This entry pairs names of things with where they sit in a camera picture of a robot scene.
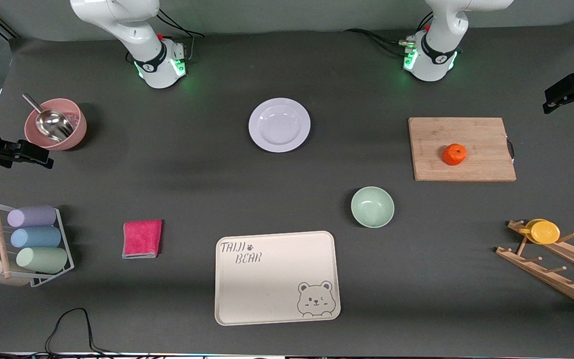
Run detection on orange fruit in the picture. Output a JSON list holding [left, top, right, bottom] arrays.
[[441, 143, 468, 166]]

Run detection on pale lavender round plate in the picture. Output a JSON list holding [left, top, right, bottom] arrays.
[[248, 97, 311, 153]]

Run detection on metal scoop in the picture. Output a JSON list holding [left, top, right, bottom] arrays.
[[22, 93, 75, 143]]

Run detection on pink bowl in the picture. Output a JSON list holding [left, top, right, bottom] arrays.
[[24, 98, 88, 151]]

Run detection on purple cup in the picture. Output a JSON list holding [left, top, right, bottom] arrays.
[[7, 205, 57, 228]]

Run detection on blue cup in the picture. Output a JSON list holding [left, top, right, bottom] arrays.
[[10, 226, 62, 249]]

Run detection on green cup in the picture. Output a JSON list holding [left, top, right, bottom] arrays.
[[16, 247, 68, 274]]

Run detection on yellow cup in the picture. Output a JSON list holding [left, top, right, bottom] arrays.
[[518, 218, 561, 245]]

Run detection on pink folded cloth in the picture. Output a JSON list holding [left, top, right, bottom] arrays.
[[122, 219, 163, 259]]

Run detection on wooden cutting board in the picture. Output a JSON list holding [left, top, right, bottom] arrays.
[[408, 117, 517, 182]]

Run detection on wooden peg drying rack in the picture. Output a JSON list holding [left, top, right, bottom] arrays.
[[495, 219, 574, 315]]

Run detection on pale green bowl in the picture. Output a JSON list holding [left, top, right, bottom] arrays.
[[351, 186, 395, 229]]

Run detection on cream tray with bear print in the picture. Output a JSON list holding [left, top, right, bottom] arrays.
[[214, 230, 341, 327]]

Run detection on black cable on table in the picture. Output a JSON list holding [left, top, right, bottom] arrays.
[[44, 308, 113, 356]]

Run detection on black right base cables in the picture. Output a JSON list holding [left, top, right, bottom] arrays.
[[155, 9, 205, 63]]

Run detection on black base cables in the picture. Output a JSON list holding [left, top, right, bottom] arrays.
[[344, 12, 434, 55], [155, 9, 205, 63]]

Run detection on black left base cables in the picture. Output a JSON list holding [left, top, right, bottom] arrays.
[[344, 12, 434, 55]]

